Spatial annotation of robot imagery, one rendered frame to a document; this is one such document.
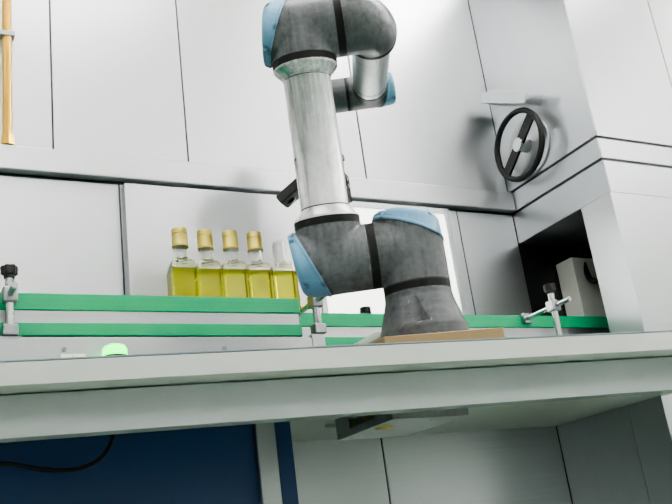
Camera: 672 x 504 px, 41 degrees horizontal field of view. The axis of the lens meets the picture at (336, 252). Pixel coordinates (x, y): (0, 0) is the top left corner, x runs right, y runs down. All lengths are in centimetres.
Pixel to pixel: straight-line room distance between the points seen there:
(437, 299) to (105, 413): 56
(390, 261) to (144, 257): 73
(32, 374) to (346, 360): 45
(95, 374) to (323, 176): 53
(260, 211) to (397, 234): 74
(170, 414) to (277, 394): 16
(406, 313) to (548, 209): 114
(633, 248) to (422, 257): 96
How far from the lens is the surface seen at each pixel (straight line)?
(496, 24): 284
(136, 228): 207
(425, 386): 144
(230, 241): 197
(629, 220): 239
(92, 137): 217
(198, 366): 129
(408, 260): 150
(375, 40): 164
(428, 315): 146
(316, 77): 159
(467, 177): 262
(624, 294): 233
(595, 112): 248
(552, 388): 156
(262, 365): 131
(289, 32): 160
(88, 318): 170
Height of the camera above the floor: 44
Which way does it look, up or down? 19 degrees up
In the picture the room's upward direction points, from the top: 8 degrees counter-clockwise
